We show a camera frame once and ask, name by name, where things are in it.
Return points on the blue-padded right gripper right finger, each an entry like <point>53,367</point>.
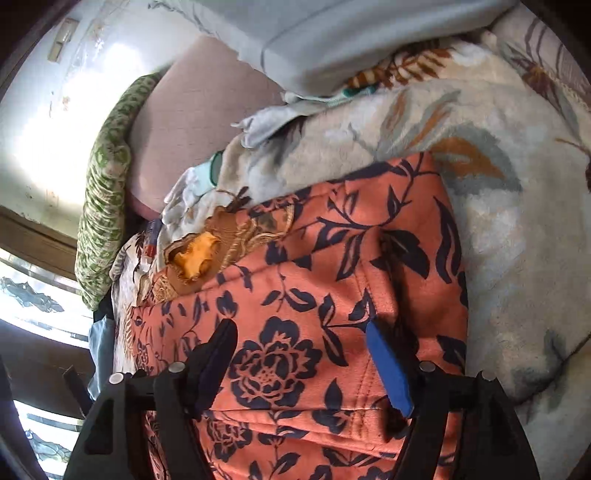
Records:
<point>492,442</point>

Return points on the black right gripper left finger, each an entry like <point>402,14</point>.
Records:
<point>113,443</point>

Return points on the orange floral garment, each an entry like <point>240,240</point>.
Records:
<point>302,398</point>

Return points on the blue folded cloth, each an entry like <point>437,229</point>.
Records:
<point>101,346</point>

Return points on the stained glass window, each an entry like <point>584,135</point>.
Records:
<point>44,331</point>

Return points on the orange brown embroidered cloth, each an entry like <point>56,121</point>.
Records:
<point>227,237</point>

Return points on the green patterned pillow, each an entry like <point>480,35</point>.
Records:
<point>102,221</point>

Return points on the white glove with green cuff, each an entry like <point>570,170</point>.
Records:
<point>190,187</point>

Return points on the cream leaf-pattern blanket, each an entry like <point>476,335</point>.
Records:
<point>507,120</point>

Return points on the light grey small cloth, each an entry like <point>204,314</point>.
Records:
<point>259,127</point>

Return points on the grey pillow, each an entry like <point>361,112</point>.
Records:
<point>312,47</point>

